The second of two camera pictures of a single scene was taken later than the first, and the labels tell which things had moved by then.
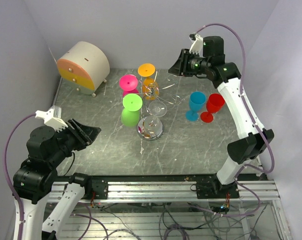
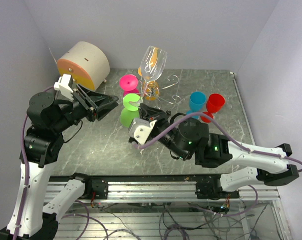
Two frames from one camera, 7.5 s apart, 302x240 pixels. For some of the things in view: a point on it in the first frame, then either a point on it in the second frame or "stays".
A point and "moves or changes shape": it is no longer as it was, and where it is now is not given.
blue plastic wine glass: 197,101 stays
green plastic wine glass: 132,103 stays
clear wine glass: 151,126 moves or changes shape
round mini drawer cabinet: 83,67 stays
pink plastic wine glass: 128,84 stays
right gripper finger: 175,68 -> 143,113
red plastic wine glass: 214,103 stays
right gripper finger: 177,68 -> 146,111
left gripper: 84,134 -> 94,102
